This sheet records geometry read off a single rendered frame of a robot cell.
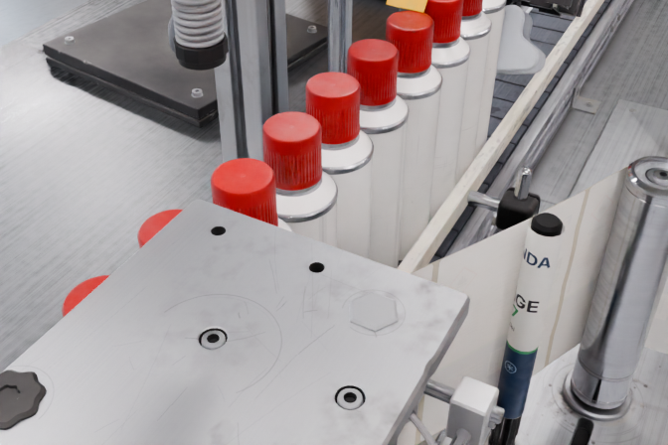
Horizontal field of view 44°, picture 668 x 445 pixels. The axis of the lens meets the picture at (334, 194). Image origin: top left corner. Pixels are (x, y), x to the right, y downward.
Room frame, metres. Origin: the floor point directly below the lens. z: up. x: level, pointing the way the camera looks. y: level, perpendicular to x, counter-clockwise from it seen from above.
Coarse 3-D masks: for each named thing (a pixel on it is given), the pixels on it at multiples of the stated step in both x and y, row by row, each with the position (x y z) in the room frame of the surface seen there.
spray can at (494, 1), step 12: (492, 0) 0.65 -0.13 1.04; (504, 0) 0.65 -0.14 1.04; (492, 12) 0.64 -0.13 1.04; (492, 24) 0.64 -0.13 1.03; (492, 36) 0.64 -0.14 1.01; (492, 48) 0.64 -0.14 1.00; (492, 60) 0.64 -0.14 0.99; (492, 72) 0.65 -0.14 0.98; (492, 84) 0.65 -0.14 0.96; (492, 96) 0.66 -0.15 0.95; (480, 108) 0.64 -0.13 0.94; (480, 120) 0.64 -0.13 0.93; (480, 132) 0.64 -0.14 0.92; (480, 144) 0.64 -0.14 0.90
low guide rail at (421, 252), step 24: (600, 0) 0.96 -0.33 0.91; (576, 24) 0.88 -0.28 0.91; (552, 72) 0.77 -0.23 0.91; (528, 96) 0.71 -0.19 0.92; (504, 120) 0.66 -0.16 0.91; (504, 144) 0.64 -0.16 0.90; (480, 168) 0.59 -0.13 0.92; (456, 192) 0.55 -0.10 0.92; (456, 216) 0.53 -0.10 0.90; (432, 240) 0.49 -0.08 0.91; (408, 264) 0.46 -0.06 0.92
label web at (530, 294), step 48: (528, 240) 0.32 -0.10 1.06; (576, 240) 0.36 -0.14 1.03; (480, 288) 0.31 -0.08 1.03; (528, 288) 0.32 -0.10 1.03; (576, 288) 0.36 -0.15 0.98; (480, 336) 0.32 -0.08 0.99; (528, 336) 0.32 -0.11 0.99; (576, 336) 0.37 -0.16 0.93; (528, 384) 0.32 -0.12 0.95; (432, 432) 0.30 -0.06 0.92
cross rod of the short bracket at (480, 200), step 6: (474, 192) 0.56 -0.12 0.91; (468, 198) 0.55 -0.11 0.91; (474, 198) 0.55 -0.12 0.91; (480, 198) 0.55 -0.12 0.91; (486, 198) 0.55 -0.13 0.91; (492, 198) 0.55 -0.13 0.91; (498, 198) 0.55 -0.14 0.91; (474, 204) 0.55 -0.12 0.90; (480, 204) 0.55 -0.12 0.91; (486, 204) 0.54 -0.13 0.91; (492, 204) 0.54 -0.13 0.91; (492, 210) 0.54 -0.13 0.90
